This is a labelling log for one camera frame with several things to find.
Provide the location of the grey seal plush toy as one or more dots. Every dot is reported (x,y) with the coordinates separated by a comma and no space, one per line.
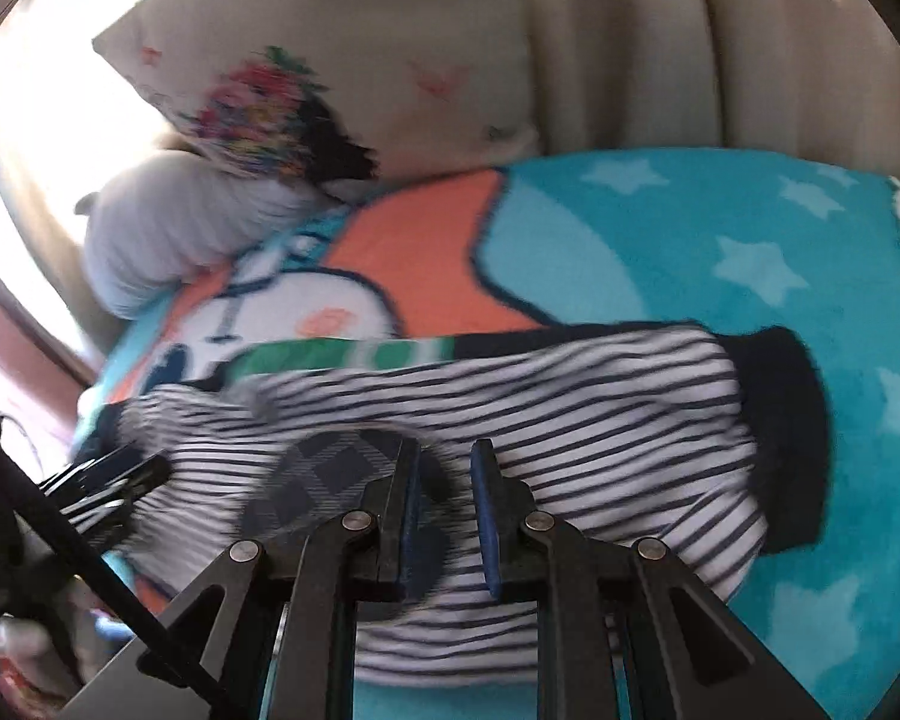
(165,232)

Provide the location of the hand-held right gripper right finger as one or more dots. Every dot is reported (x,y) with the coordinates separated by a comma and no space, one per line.
(487,517)

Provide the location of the cartoon printed teal blanket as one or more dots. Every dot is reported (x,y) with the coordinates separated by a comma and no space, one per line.
(645,240)

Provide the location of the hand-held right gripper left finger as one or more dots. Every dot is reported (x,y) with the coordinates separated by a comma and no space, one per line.
(409,517)

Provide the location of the beige floral print pillow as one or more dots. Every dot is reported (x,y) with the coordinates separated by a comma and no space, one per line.
(390,90)

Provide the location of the black white striped shirt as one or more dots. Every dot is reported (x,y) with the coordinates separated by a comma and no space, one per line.
(570,420)

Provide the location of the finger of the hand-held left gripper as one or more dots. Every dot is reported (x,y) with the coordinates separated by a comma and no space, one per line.
(97,463)
(131,481)

